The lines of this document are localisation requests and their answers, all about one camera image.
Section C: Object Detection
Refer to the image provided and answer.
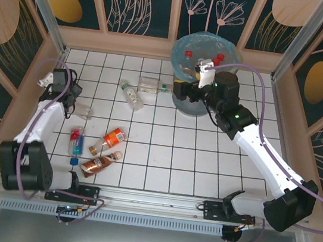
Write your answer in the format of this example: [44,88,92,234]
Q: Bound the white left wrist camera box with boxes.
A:
[36,69,55,89]

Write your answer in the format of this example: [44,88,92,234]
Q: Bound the blue-capped water bottle flower label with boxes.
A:
[65,125,87,167]

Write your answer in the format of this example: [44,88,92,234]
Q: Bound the brown coffee drink bottle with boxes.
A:
[79,146,124,184]

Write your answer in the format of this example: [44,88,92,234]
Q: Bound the aluminium mounting rail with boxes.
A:
[0,167,316,239]

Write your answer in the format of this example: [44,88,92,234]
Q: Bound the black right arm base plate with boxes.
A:
[200,198,259,229]

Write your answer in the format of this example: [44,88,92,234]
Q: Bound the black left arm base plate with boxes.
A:
[44,179,102,208]

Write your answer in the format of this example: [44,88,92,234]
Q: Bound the blue-lined trash bin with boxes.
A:
[167,28,246,89]

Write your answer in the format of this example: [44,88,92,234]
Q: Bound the red black power wire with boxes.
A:
[57,193,93,218]
[234,215,257,235]

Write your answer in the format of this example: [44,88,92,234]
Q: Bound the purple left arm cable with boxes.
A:
[8,55,125,231]

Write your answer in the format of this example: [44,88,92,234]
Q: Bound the small green-capped white-label bottle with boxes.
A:
[116,79,148,113]

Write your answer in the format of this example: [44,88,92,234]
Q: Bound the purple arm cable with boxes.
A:
[8,55,125,231]
[182,58,323,242]

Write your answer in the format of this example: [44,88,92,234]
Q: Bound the clear bottle green-white neck band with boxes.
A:
[136,76,175,98]

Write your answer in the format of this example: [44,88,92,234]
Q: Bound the orange-label bottle with barcode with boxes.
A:
[88,123,128,158]

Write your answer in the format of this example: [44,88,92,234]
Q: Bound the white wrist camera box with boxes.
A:
[192,56,219,91]
[36,69,55,89]

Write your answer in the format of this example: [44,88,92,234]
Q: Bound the slotted grey cable duct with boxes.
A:
[0,196,225,239]

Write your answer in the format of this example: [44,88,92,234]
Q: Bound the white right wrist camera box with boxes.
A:
[192,56,219,91]

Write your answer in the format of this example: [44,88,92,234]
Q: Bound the aluminium frame post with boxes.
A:
[271,0,323,87]
[3,0,77,56]

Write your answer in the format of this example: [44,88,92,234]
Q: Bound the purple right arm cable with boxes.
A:
[182,58,323,242]

